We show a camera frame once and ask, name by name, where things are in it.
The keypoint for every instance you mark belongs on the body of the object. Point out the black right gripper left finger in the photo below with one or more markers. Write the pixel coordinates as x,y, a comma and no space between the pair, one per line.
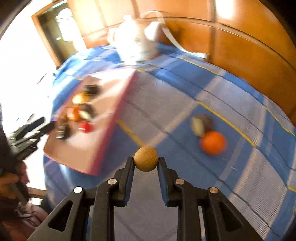
88,214

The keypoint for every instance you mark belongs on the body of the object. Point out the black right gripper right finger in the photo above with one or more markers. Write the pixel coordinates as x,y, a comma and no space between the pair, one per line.
202,210

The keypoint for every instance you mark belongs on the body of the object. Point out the small tan ball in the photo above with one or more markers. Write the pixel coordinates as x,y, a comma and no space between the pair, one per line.
146,158

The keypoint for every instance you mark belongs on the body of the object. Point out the yellow oblong fruit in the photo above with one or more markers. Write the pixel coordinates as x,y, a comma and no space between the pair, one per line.
80,98

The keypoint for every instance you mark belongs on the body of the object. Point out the person left hand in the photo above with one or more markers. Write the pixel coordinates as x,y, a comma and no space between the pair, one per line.
10,178

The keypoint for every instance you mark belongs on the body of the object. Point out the dark brown round fruit front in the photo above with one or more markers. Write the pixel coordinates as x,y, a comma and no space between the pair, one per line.
63,130

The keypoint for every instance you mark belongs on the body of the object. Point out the dark brown round fruit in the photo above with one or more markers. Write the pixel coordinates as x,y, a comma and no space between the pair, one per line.
63,130
91,89

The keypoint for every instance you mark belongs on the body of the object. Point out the pink rimmed white tray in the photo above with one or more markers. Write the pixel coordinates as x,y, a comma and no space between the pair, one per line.
84,152

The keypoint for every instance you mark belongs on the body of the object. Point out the orange near tomato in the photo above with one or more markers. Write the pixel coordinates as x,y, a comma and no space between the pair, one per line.
213,143

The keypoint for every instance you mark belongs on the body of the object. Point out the orange near tray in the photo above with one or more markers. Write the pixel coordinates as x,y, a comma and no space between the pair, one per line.
73,113

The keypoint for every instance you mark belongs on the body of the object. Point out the small red tomato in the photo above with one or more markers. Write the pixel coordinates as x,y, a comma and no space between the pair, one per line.
85,127

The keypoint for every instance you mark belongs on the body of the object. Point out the blue plaid tablecloth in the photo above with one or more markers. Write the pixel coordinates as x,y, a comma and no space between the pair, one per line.
256,172

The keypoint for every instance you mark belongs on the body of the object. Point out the small dark cut fruit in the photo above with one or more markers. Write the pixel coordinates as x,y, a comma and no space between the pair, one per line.
86,112

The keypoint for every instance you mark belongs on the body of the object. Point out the cut brown cream fruit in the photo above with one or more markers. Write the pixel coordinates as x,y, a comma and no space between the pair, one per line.
200,124

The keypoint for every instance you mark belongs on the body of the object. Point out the dark brown round fruit back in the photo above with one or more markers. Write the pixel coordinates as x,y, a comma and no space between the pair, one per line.
91,89

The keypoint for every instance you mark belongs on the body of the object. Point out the wooden door with window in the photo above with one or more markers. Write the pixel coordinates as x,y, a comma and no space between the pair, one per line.
58,31

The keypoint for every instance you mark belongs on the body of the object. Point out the white ceramic electric kettle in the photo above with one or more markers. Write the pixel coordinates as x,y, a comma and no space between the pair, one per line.
135,40

